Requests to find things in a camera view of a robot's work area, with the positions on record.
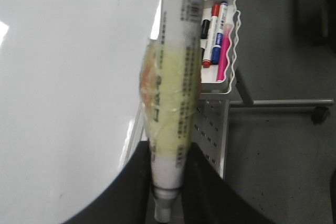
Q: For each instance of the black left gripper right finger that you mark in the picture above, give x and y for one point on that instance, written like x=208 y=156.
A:
x=207 y=198

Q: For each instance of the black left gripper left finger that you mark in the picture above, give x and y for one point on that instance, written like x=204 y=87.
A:
x=125 y=199

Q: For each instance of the white taped whiteboard marker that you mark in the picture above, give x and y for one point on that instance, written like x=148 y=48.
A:
x=170 y=82

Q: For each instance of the white whiteboard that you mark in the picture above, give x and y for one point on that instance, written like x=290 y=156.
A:
x=69 y=99

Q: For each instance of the white perforated stand panel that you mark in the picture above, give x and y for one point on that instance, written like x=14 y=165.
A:
x=210 y=132

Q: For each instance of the red capped marker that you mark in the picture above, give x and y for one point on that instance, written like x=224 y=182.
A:
x=210 y=36

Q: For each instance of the grey wheeled stand base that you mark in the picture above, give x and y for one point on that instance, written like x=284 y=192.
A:
x=320 y=107

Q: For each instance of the blue capped marker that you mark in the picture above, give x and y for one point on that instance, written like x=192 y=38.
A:
x=219 y=32

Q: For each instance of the pink highlighter pen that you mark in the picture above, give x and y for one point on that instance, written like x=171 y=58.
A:
x=223 y=62

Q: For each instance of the black capped marker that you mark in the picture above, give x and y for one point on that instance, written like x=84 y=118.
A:
x=205 y=28

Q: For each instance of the white marker tray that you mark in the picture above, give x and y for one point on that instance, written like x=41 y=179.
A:
x=208 y=75

